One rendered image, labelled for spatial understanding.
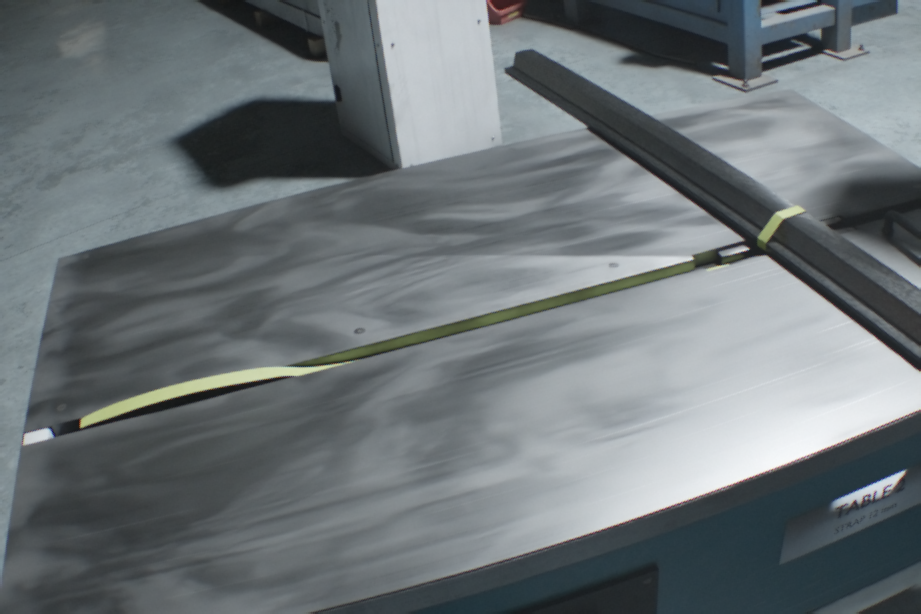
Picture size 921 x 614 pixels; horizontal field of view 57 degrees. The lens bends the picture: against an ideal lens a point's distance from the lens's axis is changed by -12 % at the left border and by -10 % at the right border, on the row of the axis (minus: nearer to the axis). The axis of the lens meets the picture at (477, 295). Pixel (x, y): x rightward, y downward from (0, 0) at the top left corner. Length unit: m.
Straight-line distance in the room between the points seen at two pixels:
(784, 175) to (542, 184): 0.25
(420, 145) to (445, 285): 1.97
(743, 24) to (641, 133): 2.28
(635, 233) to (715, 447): 0.29
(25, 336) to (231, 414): 1.86
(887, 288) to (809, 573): 0.23
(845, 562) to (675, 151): 0.44
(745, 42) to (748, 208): 2.44
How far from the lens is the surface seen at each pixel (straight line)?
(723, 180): 0.88
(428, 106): 2.73
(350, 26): 2.80
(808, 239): 0.80
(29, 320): 2.60
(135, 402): 0.74
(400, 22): 2.63
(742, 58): 3.30
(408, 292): 0.79
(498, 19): 4.16
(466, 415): 0.65
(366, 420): 0.67
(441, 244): 0.86
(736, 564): 0.66
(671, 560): 0.62
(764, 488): 0.61
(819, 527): 0.69
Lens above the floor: 1.15
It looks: 32 degrees down
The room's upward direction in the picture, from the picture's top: 8 degrees counter-clockwise
